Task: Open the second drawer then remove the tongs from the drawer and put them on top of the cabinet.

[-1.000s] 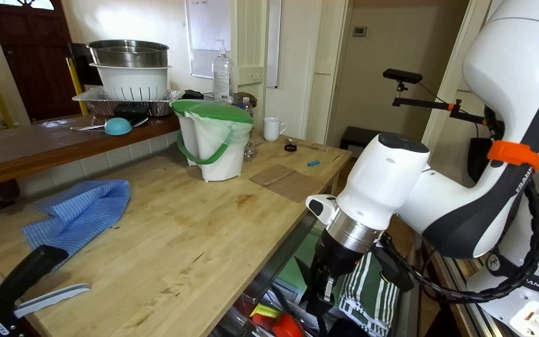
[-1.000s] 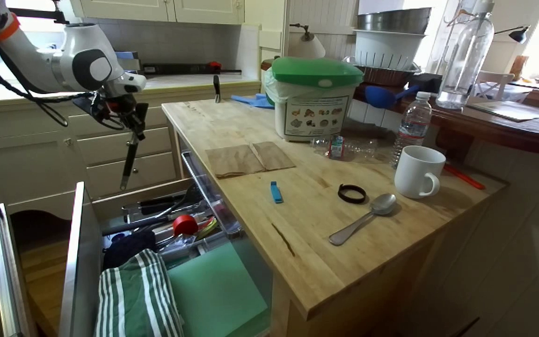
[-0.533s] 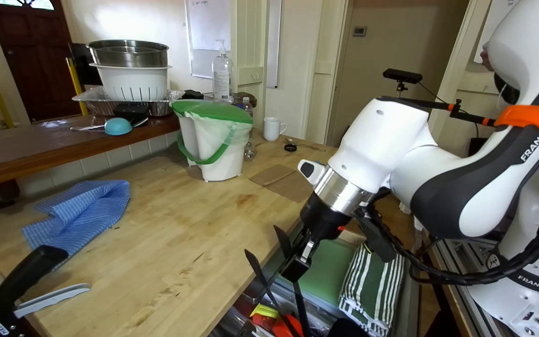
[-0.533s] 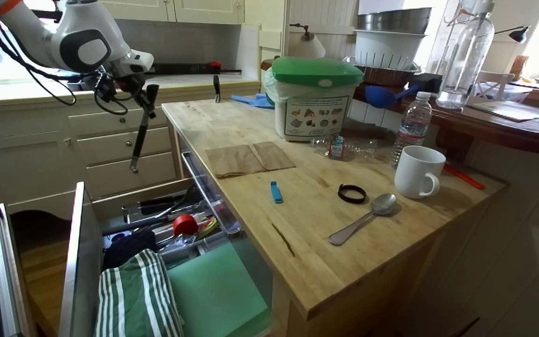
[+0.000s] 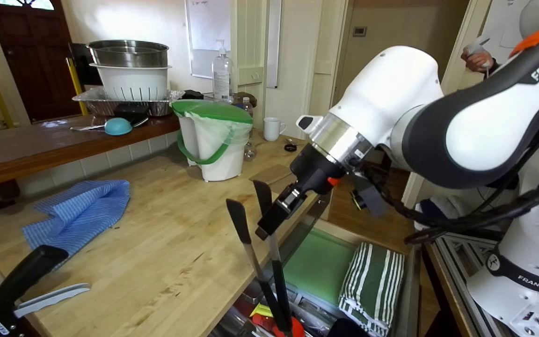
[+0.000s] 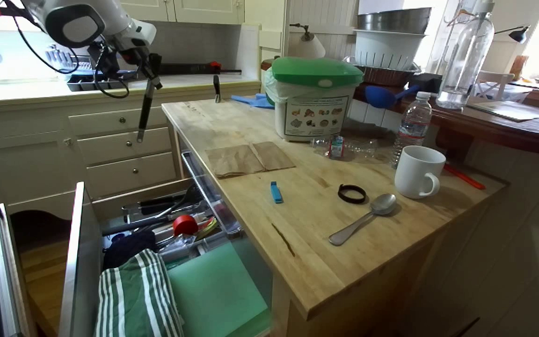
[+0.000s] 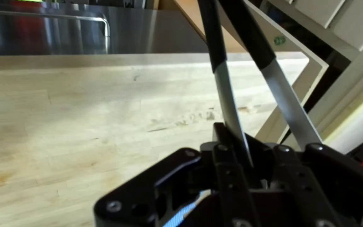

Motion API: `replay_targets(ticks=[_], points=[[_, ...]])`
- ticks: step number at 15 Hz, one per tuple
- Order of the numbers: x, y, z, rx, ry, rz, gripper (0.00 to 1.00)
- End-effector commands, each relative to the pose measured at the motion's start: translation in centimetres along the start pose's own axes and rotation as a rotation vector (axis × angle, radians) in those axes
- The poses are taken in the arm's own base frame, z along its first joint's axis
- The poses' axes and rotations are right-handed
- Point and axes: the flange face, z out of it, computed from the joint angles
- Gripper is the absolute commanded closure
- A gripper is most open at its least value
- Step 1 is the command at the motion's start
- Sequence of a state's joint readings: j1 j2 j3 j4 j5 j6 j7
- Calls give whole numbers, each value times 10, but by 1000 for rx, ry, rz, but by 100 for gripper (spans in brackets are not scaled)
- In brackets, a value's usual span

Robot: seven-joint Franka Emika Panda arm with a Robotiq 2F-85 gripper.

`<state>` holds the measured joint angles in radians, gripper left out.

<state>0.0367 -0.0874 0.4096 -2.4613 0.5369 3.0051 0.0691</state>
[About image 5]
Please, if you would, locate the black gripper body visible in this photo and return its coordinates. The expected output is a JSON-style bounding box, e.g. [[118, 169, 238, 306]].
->
[[288, 141, 350, 196]]

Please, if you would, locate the steel island drawer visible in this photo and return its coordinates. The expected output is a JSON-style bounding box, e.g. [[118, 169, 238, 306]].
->
[[210, 213, 425, 337]]

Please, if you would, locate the person hand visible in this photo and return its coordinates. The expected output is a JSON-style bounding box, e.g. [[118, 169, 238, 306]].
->
[[459, 42, 498, 78]]

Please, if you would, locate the white ceramic mug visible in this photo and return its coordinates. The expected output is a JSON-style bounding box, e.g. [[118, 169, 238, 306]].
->
[[262, 115, 288, 143]]

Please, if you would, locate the green mat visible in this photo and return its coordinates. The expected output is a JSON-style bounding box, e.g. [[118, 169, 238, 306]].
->
[[281, 226, 359, 308]]

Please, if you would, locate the white bin green lid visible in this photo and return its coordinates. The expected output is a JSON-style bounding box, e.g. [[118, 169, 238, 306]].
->
[[168, 98, 255, 183]]

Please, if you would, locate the yellow green utensil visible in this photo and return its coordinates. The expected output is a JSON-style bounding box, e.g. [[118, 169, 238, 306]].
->
[[249, 301, 275, 319]]

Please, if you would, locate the red round utensil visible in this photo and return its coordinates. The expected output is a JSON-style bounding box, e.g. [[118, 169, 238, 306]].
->
[[251, 312, 309, 337]]

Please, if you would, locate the green white striped towel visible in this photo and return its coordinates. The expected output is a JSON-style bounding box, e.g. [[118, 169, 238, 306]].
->
[[335, 239, 406, 337]]

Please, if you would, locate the wooden top kitchen island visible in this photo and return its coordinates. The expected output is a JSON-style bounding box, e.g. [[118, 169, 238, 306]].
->
[[0, 132, 354, 337]]

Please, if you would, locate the large clear glass bottle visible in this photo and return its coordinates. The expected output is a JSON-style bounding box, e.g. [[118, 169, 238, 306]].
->
[[212, 46, 234, 102]]

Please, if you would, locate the blue bowl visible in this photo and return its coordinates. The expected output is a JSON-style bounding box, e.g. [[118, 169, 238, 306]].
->
[[103, 115, 135, 138]]

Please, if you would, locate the blue cloth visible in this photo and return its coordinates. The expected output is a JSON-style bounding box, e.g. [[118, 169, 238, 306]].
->
[[21, 177, 133, 257]]

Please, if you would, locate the white colander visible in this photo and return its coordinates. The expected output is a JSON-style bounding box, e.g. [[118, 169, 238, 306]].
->
[[92, 63, 172, 102]]

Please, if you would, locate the large metal bowl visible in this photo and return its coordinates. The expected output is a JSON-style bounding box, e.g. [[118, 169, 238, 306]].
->
[[86, 37, 170, 68]]

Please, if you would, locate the white drying tray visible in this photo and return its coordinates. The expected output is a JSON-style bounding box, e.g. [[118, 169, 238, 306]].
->
[[71, 83, 182, 104]]

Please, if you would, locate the brown wooden counter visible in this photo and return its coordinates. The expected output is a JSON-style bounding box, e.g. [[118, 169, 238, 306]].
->
[[0, 111, 182, 192]]

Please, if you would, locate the dark red door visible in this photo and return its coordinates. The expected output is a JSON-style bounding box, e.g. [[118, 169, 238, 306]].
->
[[0, 0, 94, 125]]

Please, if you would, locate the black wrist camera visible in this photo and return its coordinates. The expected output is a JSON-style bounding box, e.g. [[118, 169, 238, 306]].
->
[[350, 181, 389, 218]]

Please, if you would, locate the aluminium robot stand frame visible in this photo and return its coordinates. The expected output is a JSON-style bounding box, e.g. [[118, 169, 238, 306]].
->
[[425, 239, 509, 337]]

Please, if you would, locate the black handled tool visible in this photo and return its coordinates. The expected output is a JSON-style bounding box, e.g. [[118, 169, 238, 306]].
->
[[0, 242, 92, 337]]

